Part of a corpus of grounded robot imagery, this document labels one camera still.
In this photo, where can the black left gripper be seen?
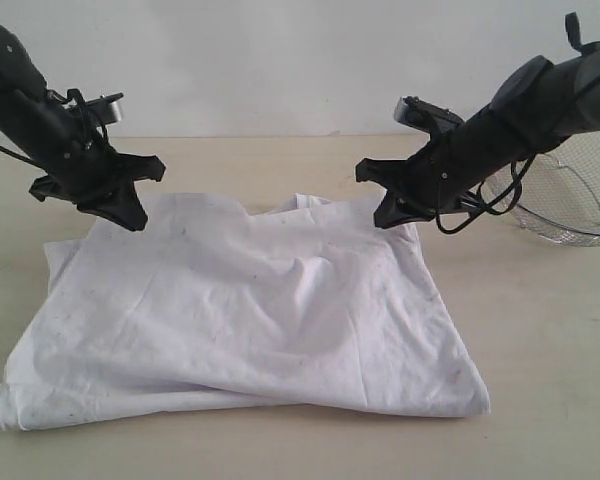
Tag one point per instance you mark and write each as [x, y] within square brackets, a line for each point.
[105, 189]

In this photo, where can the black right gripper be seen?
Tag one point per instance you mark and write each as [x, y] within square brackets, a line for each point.
[434, 181]

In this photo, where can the white t-shirt red logo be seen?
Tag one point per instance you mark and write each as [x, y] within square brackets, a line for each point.
[211, 307]

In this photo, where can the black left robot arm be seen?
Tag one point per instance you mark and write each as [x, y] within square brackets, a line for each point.
[66, 136]

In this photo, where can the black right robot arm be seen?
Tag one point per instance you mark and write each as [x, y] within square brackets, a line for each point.
[538, 108]

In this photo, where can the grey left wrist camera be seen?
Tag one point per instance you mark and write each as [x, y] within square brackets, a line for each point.
[104, 109]

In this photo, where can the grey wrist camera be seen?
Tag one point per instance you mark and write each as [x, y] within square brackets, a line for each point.
[104, 109]
[415, 113]

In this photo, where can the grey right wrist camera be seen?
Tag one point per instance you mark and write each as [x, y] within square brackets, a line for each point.
[415, 113]

